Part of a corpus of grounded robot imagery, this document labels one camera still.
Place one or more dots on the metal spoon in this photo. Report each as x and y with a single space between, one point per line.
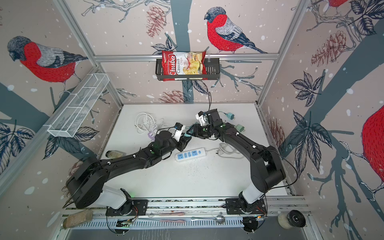
219 219

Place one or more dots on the tape roll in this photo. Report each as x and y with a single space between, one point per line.
293 219

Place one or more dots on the brown sponge block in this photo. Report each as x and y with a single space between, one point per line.
77 219

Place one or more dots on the purple power strip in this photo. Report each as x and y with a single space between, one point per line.
152 134

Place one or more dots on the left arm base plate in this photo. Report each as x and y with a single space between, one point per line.
129 208

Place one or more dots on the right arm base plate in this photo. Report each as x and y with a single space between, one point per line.
236 206

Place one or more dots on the black wire basket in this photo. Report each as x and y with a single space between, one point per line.
209 70

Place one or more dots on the white power strip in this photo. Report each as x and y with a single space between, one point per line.
190 155

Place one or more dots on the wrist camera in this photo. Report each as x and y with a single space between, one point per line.
202 118
179 128

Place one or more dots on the small glass jar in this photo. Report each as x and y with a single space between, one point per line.
113 154

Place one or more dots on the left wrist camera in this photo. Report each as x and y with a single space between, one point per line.
179 128

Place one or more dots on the teal charger round plug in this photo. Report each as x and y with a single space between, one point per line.
230 116

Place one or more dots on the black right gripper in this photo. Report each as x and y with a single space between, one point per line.
195 132

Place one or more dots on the green charger with cable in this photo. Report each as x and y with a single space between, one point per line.
239 128

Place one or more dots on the red chips bag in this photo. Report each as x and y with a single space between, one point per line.
182 63

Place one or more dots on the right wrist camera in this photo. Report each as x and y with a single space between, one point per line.
202 118

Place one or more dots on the white mesh shelf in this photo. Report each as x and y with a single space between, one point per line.
81 102

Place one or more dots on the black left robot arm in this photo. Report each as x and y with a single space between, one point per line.
86 184

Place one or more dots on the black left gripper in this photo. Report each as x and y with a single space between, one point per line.
182 142

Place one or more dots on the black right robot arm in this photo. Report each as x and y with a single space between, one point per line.
266 166

